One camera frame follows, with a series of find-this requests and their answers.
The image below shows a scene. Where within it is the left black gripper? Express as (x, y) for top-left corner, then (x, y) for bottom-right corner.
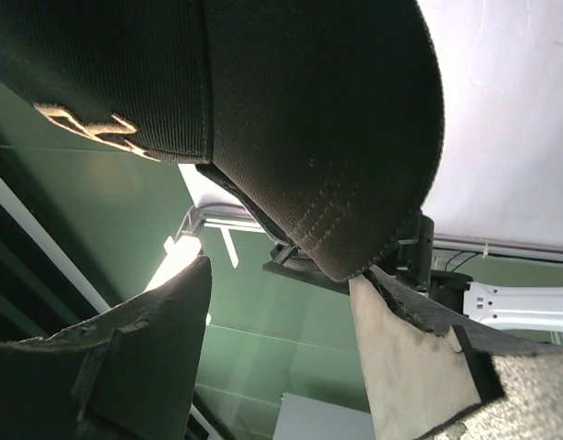
(261, 214), (436, 297)

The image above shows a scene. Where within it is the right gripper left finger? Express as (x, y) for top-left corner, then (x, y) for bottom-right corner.
(0, 256), (212, 439)

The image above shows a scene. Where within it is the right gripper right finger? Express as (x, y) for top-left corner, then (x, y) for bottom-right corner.
(349, 269), (563, 439)

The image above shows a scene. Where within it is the black cap gold logo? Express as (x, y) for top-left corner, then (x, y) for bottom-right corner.
(0, 1), (444, 281)

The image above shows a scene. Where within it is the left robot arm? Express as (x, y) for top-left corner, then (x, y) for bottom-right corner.
(379, 215), (563, 333)

